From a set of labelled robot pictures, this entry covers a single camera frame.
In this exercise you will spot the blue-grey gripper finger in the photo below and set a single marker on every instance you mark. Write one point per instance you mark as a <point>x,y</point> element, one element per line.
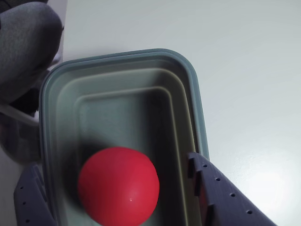
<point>30,200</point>
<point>225,197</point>

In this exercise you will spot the red ball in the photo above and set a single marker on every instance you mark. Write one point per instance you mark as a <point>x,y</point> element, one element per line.
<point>118,186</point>

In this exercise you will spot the grey collapsible container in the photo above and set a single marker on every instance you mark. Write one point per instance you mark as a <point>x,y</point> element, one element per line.
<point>117,99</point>

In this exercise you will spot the white bar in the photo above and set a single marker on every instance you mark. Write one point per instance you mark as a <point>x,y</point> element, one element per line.
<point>18,115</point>

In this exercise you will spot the grey trousered leg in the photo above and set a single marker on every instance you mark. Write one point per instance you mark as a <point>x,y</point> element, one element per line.
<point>23,42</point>

